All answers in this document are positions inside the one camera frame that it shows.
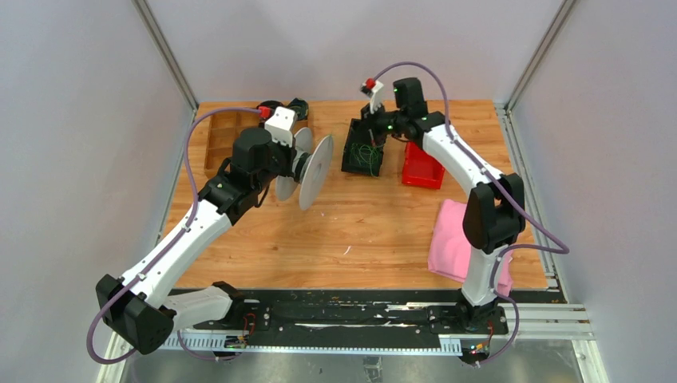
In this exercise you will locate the pink cloth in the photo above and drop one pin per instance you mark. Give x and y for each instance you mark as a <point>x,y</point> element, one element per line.
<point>449,248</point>

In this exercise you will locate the wooden compartment tray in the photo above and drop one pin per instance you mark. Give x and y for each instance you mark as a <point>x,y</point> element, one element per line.
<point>221,131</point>

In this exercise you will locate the aluminium frame rail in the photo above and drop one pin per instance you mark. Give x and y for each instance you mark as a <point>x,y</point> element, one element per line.
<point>584,345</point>
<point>117,346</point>

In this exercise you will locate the grey filament spool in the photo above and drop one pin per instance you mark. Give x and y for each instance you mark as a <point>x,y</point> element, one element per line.
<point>309,170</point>

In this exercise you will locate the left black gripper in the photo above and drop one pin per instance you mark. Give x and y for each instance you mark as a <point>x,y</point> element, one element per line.
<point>290,152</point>

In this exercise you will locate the red plastic bin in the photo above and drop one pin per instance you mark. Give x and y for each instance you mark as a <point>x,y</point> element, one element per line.
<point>420,169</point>

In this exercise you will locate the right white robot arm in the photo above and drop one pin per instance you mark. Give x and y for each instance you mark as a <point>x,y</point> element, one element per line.
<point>492,221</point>

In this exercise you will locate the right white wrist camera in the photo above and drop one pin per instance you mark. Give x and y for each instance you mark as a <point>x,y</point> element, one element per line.
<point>373,89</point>

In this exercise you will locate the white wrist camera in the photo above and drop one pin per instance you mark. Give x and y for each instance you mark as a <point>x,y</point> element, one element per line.
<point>280,125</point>
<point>373,89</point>

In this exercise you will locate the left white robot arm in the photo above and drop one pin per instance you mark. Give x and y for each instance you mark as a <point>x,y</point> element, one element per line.
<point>138,305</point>

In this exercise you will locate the right aluminium frame rail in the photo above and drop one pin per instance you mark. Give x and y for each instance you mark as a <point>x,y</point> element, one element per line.
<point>584,345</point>

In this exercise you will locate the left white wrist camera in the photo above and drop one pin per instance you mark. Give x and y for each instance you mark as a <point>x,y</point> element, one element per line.
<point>280,125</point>

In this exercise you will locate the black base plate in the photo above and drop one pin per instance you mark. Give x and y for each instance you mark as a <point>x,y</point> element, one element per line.
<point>355,319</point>

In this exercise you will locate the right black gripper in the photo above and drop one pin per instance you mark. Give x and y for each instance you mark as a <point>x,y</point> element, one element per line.
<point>369,123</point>

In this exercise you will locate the black plastic bin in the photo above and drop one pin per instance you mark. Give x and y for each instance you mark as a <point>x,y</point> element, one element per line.
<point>358,158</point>

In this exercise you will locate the dark patterned cloth roll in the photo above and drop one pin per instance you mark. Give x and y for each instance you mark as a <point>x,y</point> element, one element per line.
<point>300,107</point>

